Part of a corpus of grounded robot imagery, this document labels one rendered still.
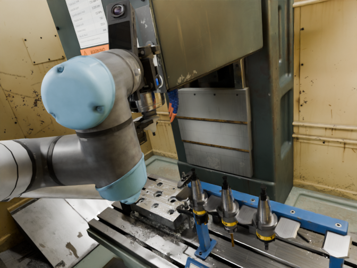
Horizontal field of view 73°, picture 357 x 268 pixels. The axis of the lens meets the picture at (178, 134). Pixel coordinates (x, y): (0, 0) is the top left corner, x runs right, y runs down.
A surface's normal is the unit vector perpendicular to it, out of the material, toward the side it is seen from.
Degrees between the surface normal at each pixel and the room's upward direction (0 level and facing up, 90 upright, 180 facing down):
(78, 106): 90
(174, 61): 90
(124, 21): 59
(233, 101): 90
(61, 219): 24
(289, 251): 0
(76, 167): 77
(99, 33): 90
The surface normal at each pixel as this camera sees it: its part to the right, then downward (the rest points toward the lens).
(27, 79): 0.77, 0.11
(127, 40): -0.21, -0.11
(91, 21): -0.60, 0.41
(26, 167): 0.98, -0.02
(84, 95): -0.13, 0.40
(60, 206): 0.15, -0.79
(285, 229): -0.18, -0.91
